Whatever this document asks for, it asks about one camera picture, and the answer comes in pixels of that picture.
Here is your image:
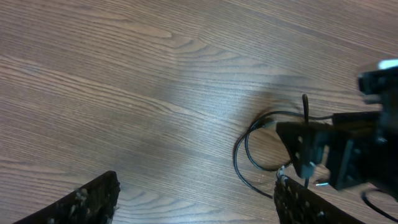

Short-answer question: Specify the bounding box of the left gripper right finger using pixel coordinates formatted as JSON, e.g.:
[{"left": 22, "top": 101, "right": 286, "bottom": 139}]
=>
[{"left": 274, "top": 175, "right": 364, "bottom": 224}]

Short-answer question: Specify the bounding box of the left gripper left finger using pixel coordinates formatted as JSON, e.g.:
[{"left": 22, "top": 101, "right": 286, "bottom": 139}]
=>
[{"left": 15, "top": 170, "right": 121, "bottom": 224}]

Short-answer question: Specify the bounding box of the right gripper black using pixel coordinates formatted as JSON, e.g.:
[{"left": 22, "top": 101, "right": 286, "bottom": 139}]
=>
[{"left": 276, "top": 112, "right": 397, "bottom": 198}]

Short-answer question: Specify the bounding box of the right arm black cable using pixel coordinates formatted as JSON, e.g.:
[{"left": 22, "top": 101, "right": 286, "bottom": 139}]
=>
[{"left": 360, "top": 188, "right": 398, "bottom": 223}]

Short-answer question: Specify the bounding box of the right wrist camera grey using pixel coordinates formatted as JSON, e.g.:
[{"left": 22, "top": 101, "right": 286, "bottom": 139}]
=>
[{"left": 358, "top": 58, "right": 397, "bottom": 105}]

